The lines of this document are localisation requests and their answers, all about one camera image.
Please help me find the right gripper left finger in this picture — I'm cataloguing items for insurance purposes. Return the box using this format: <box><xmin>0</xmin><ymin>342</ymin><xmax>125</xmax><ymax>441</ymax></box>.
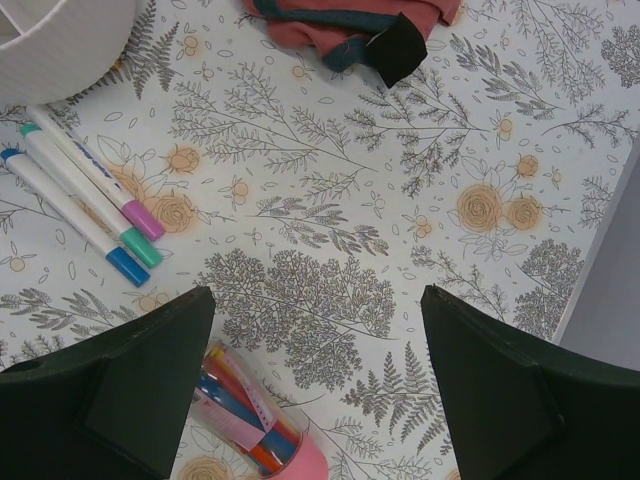
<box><xmin>1</xmin><ymin>287</ymin><xmax>215</xmax><ymax>479</ymax></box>

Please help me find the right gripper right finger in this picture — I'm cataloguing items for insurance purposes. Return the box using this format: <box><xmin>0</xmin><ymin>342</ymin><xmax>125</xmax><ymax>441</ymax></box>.
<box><xmin>421</xmin><ymin>285</ymin><xmax>639</xmax><ymax>479</ymax></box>

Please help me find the pink pencil case tube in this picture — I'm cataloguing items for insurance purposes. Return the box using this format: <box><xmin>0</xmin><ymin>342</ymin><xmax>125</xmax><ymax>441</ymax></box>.
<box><xmin>190</xmin><ymin>340</ymin><xmax>329</xmax><ymax>479</ymax></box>

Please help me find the teal cap white marker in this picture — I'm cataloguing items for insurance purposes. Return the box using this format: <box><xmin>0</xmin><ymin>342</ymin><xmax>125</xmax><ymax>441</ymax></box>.
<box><xmin>20</xmin><ymin>124</ymin><xmax>163</xmax><ymax>268</ymax></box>

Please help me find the pink cap white marker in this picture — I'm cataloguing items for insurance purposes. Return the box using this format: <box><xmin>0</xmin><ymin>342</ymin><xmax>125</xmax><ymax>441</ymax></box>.
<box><xmin>27</xmin><ymin>105</ymin><xmax>165</xmax><ymax>242</ymax></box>

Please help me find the blue cap white marker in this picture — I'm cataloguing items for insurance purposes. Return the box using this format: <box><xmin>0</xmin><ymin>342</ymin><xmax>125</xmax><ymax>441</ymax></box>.
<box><xmin>1</xmin><ymin>148</ymin><xmax>150</xmax><ymax>287</ymax></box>

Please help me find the floral table mat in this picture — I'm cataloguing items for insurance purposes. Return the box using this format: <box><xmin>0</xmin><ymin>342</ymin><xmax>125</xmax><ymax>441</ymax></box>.
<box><xmin>1</xmin><ymin>1</ymin><xmax>639</xmax><ymax>479</ymax></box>

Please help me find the white round divided organizer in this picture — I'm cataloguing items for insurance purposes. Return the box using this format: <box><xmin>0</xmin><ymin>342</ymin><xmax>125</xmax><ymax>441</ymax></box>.
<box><xmin>1</xmin><ymin>0</ymin><xmax>138</xmax><ymax>105</ymax></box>

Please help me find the red folded cloth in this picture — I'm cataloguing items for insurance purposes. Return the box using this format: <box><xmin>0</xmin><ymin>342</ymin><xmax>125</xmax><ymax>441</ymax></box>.
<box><xmin>243</xmin><ymin>0</ymin><xmax>461</xmax><ymax>88</ymax></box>

